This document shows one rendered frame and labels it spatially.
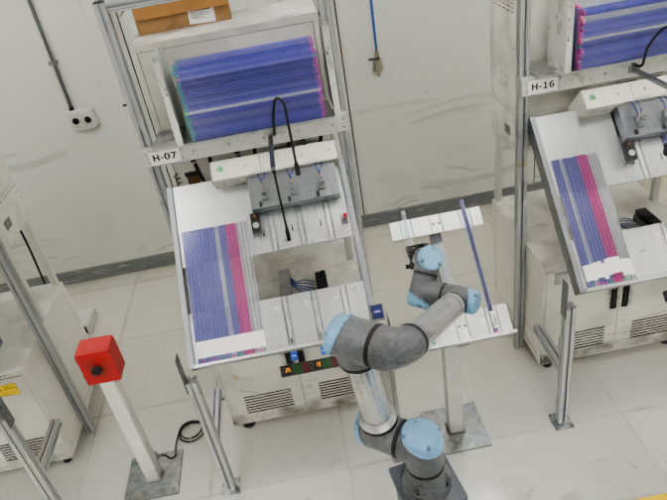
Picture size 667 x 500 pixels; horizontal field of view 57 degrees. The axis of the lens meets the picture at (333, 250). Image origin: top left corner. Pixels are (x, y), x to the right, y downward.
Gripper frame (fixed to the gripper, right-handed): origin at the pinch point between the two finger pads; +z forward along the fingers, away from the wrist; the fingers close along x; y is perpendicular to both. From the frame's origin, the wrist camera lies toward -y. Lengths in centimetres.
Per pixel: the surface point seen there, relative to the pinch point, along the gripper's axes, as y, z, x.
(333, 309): -10.1, 7.8, 32.0
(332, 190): 33.4, 11.9, 23.8
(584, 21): 74, -5, -75
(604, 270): -15, 5, -69
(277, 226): 24, 16, 47
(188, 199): 42, 20, 79
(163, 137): 66, 14, 83
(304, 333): -16.8, 6.2, 44.1
